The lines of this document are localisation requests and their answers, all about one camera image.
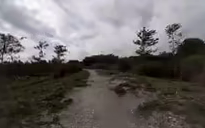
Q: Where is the distant wood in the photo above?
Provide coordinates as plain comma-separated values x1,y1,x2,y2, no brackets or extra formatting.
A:
82,53,121,70

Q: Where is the pale gravel path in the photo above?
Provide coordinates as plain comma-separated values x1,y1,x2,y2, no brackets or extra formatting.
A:
53,68,193,128

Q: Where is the belt of scrub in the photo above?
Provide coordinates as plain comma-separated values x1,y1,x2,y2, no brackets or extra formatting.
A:
118,53,205,85
0,59,85,80

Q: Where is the grass verge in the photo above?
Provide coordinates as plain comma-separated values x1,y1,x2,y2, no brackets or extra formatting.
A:
96,68,205,128
0,69,91,128

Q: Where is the dark round tree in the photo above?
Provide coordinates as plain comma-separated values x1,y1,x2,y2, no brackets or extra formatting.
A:
176,37,205,58

